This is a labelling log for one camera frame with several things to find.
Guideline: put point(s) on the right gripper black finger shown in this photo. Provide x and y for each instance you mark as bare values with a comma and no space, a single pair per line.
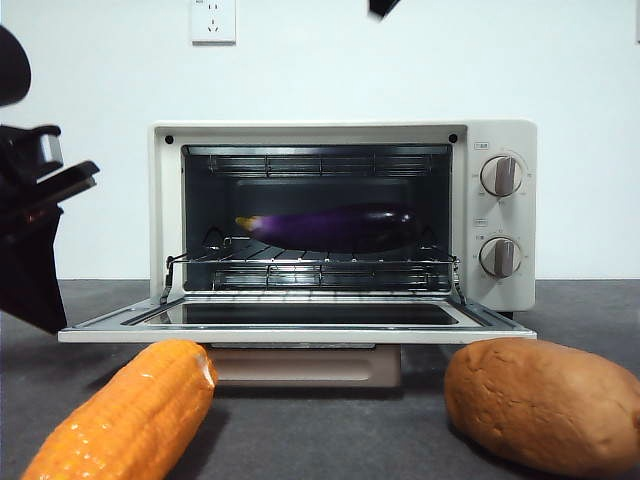
382,7

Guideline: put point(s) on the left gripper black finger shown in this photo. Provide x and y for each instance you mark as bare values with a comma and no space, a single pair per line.
30,270

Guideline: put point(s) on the purple eggplant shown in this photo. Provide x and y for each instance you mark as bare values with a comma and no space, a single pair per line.
325,230

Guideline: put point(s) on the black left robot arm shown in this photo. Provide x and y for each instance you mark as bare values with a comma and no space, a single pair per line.
12,65

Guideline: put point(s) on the metal oven heater grille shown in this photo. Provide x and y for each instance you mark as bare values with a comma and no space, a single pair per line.
320,276
320,165

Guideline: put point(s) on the beige round oven knob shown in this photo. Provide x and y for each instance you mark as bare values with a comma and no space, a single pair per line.
501,257
501,175

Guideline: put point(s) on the white Toshiba toaster oven body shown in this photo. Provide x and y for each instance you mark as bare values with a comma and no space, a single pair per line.
527,225

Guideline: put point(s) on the orange corn cob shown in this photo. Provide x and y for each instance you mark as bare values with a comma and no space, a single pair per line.
125,415

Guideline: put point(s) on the brown sweet potato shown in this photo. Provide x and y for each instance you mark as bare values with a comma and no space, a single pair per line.
540,405

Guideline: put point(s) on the white wall socket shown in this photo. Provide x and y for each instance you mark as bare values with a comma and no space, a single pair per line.
213,22

